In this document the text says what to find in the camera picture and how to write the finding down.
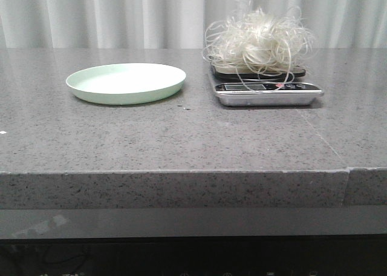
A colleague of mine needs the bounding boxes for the white vermicelli noodle bundle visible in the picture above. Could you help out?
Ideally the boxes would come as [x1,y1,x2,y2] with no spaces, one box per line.
[202,7,314,91]

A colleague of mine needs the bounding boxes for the light green round plate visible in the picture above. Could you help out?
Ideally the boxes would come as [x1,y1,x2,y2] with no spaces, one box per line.
[66,63,186,105]

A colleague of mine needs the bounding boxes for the black silver kitchen scale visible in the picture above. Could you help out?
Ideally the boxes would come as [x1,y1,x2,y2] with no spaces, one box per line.
[208,66,324,107]

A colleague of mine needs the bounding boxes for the white pleated curtain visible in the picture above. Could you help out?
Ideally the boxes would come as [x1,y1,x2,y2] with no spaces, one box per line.
[1,0,386,48]

